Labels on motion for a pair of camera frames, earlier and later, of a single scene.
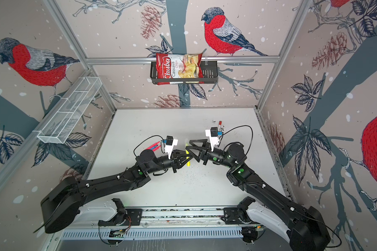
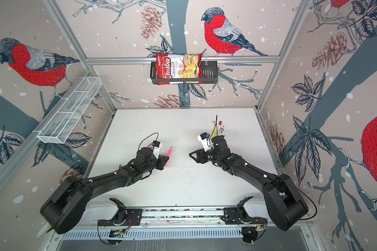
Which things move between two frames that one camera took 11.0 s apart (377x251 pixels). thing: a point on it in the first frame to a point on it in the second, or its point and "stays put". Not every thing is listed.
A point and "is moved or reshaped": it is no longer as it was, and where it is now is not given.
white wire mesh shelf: x=69 y=114 stays put
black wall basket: x=210 y=73 stays put
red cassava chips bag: x=178 y=66 stays put
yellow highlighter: x=188 y=163 is moved or reshaped
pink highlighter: x=156 y=148 is moved or reshaped
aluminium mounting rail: x=182 y=216 stays put
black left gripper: x=176 y=159 to x=161 y=159
